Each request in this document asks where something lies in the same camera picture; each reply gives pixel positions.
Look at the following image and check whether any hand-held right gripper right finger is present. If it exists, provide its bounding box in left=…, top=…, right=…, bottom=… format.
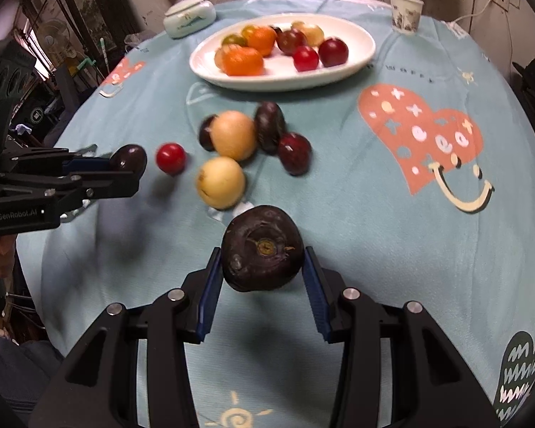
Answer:
left=303, top=246, right=502, bottom=428

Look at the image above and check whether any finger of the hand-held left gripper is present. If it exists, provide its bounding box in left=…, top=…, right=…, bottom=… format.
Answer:
left=1, top=147, right=115, bottom=174
left=0, top=169, right=142, bottom=215

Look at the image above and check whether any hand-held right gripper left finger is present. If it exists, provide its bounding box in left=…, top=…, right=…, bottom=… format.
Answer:
left=27, top=246, right=224, bottom=428

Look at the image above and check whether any dark purple plum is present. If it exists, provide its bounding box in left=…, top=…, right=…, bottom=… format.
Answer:
left=109, top=144, right=148, bottom=174
left=199, top=114, right=219, bottom=151

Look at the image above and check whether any large dark purple round fruit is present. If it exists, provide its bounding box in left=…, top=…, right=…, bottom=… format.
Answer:
left=220, top=205, right=305, bottom=294

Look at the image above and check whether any orange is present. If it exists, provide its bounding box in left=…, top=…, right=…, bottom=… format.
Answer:
left=247, top=27, right=277, bottom=57
left=221, top=47, right=265, bottom=76

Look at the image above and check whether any white oval plate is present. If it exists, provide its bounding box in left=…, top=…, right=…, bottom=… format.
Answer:
left=189, top=13, right=376, bottom=92

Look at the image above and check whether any red cherry tomato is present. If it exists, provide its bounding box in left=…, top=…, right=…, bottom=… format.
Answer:
left=293, top=45, right=319, bottom=72
left=156, top=143, right=187, bottom=175

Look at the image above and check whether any speckled yellow-brown pear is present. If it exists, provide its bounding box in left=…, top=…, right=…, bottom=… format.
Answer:
left=301, top=24, right=325, bottom=46

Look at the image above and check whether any person's left hand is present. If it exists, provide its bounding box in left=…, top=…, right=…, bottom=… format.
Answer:
left=0, top=234, right=17, bottom=280

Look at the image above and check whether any teal printed tablecloth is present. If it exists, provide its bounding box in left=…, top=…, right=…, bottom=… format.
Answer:
left=15, top=0, right=535, bottom=428

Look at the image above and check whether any pale yellow pear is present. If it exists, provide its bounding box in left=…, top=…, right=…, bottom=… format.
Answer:
left=196, top=157, right=246, bottom=210

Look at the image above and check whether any clear plastic bag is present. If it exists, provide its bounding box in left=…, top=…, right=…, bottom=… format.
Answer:
left=124, top=33, right=150, bottom=52

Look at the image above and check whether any large tan pear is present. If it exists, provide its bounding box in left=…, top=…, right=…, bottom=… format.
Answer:
left=209, top=111, right=258, bottom=162

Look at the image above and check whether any electric standing fan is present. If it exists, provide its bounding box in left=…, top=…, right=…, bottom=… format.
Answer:
left=38, top=17, right=70, bottom=50

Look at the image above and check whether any person's grey-blue clothing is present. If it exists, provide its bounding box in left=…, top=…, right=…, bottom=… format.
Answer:
left=0, top=330, right=65, bottom=428

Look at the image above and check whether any dark wooden cabinet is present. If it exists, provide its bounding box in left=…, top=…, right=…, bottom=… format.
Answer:
left=53, top=0, right=130, bottom=54

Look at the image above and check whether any dark purple oblong fruit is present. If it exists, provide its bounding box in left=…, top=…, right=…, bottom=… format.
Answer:
left=254, top=101, right=287, bottom=155

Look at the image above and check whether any white ceramic lidded jar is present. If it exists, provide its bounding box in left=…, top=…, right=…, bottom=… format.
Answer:
left=163, top=0, right=215, bottom=39

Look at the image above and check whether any printed paper cup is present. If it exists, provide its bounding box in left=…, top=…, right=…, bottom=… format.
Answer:
left=389, top=0, right=424, bottom=35

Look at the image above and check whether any green and white mop handle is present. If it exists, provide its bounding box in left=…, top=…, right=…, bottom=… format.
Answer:
left=100, top=38, right=112, bottom=78

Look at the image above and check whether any white power cable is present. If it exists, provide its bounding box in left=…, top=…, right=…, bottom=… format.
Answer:
left=446, top=0, right=491, bottom=25

